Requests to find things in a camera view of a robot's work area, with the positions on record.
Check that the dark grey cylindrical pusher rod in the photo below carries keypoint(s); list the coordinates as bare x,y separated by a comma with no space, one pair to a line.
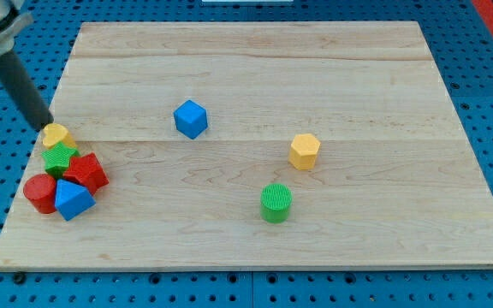
18,84

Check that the blue cube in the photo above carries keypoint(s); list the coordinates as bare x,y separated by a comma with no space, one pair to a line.
191,119

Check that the yellow heart block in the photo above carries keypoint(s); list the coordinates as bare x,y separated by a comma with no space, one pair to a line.
55,133

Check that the green star block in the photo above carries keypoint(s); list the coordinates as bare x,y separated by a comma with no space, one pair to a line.
57,159

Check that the red cylinder block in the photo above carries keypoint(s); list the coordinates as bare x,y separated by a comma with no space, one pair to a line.
40,191

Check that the red star block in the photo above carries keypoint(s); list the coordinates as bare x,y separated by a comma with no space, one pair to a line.
86,171

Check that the blue triangle block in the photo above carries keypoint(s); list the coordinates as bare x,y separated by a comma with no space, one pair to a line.
72,199

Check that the wooden board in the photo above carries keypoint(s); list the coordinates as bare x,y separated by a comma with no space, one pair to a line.
396,185

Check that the green cylinder block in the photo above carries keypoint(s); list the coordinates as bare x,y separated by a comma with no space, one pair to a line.
275,203

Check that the yellow hexagon block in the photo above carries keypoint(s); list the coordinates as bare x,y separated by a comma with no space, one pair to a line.
303,152

